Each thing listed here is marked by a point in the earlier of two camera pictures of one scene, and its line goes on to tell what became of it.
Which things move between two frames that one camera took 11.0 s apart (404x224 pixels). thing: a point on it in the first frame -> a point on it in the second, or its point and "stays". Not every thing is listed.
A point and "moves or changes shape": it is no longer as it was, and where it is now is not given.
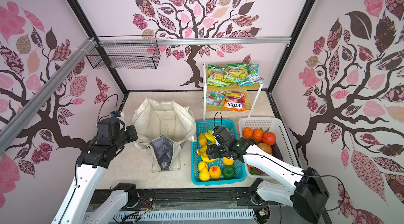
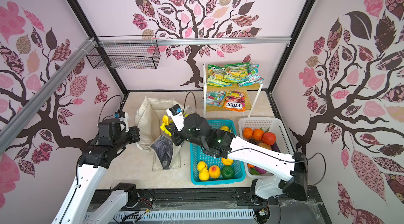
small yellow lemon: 201,165 stays
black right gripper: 212,149 -> 177,134
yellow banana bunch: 210,136 moves or changes shape
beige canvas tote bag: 162,128 stays
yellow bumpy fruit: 229,161 stays
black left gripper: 130,129 stays
